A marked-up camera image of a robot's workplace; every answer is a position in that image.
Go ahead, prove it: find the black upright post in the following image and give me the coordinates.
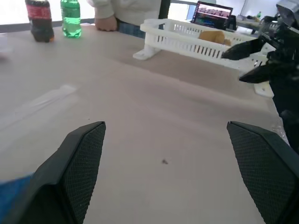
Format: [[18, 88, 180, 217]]
[[158, 0, 171, 20]]

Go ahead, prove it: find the green plastic soda bottle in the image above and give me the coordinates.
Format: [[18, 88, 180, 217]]
[[60, 0, 82, 39]]

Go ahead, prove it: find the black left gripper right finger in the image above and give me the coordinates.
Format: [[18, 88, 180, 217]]
[[226, 120, 299, 224]]

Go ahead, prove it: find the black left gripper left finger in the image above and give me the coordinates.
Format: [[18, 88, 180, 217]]
[[0, 121, 107, 224]]

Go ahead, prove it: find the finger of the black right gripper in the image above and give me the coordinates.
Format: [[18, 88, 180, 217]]
[[239, 62, 273, 84], [220, 36, 265, 61]]

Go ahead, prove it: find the person's bare hand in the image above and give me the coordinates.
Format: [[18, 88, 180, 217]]
[[94, 14, 118, 32]]

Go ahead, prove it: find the cola bottle with red label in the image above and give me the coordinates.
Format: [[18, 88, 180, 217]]
[[24, 0, 55, 43]]

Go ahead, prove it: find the laptop screen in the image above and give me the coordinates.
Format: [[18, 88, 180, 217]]
[[191, 0, 234, 30]]

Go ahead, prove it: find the bright blue ankle sock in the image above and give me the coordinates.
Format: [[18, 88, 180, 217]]
[[0, 172, 36, 224]]

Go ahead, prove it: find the person in white sweater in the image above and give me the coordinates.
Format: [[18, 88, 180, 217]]
[[85, 0, 163, 40]]

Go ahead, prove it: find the white plastic basket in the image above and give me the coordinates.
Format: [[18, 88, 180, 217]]
[[132, 18, 275, 98]]

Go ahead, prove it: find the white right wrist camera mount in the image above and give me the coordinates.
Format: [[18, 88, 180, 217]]
[[276, 0, 299, 24]]

